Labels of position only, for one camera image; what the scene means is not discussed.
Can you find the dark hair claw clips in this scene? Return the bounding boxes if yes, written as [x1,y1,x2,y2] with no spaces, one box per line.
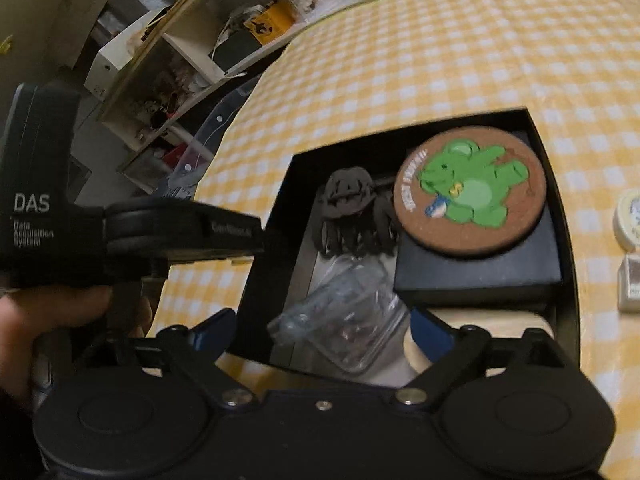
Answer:
[311,166,402,260]

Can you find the large black box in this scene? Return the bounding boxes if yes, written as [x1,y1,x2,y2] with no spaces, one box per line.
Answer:
[232,106,582,392]

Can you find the white shelf unit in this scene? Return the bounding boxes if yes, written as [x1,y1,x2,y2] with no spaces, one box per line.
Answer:
[97,0,313,193]

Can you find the small white box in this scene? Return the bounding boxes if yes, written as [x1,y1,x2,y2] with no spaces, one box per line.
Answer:
[616,254,640,312]

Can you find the cork coaster with green figure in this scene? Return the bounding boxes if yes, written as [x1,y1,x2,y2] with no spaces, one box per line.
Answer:
[394,126,549,262]

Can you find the clear plastic case with beads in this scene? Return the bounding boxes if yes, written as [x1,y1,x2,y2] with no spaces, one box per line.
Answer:
[266,297,412,375]

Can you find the yellow checked tablecloth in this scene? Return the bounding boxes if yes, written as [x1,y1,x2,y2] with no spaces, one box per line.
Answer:
[142,0,640,478]

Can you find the person's left hand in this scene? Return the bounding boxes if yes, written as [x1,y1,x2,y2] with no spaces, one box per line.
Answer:
[0,284,152,411]

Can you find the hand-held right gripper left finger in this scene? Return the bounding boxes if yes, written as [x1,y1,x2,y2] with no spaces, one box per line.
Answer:
[100,307,257,408]

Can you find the round white container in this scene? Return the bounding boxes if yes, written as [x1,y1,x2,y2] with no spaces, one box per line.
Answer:
[612,191,640,254]

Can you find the small black box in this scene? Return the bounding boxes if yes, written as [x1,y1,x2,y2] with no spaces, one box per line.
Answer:
[394,131,564,307]

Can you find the yellow and black item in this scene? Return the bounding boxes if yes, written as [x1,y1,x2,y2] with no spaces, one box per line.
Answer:
[246,0,297,47]

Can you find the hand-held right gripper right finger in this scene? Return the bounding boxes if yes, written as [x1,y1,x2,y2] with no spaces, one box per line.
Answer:
[392,307,572,407]

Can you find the clear plastic storage bin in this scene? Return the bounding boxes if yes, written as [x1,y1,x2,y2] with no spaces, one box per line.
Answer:
[159,74,262,202]

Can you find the light wooden block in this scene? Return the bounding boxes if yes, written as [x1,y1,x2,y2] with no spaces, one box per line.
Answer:
[402,309,555,377]

